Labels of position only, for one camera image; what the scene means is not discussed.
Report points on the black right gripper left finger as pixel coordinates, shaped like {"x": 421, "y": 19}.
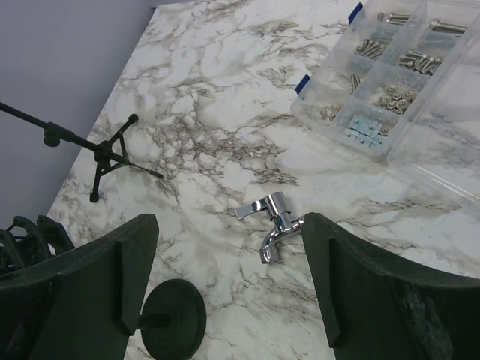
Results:
{"x": 84, "y": 303}

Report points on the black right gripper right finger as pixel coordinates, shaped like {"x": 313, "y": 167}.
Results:
{"x": 378, "y": 305}

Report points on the black clip round base stand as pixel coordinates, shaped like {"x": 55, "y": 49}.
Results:
{"x": 173, "y": 320}

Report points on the black shock mount round stand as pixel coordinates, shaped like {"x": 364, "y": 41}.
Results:
{"x": 25, "y": 243}

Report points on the black tripod microphone stand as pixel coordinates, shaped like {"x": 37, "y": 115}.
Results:
{"x": 109, "y": 155}

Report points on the clear plastic screw box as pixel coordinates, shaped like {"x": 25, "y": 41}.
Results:
{"x": 401, "y": 87}

